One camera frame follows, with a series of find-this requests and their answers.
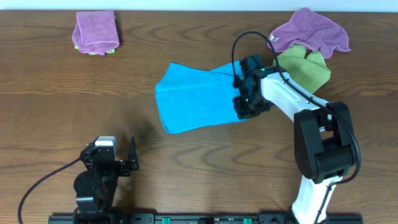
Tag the blue microfibre cloth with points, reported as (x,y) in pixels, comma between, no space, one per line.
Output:
(189,98)

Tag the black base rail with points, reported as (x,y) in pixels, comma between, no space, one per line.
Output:
(148,218)

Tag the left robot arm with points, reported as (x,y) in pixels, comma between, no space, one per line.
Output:
(95,188)

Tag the crumpled purple cloth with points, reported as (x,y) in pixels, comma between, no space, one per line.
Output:
(311,30)

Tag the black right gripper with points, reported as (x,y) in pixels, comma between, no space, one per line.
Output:
(242,112)

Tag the crumpled olive green cloth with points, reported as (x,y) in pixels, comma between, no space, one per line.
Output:
(309,70)

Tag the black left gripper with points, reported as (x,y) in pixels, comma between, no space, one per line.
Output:
(125,166)

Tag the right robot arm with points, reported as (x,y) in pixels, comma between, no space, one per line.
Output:
(325,147)

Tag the folded purple cloth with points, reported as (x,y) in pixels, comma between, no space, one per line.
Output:
(96,31)

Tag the folded green cloth underneath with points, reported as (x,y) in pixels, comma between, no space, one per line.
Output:
(95,53)

